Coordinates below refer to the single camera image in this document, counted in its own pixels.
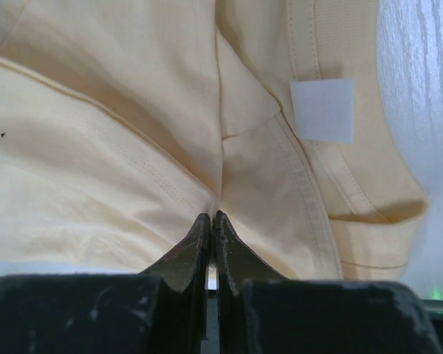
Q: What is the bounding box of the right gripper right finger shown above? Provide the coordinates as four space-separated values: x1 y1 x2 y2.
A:
213 212 443 353

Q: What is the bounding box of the yellow t shirt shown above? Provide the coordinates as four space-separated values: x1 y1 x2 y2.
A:
0 1 427 280

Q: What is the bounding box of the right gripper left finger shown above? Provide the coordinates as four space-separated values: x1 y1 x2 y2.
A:
0 214 210 353

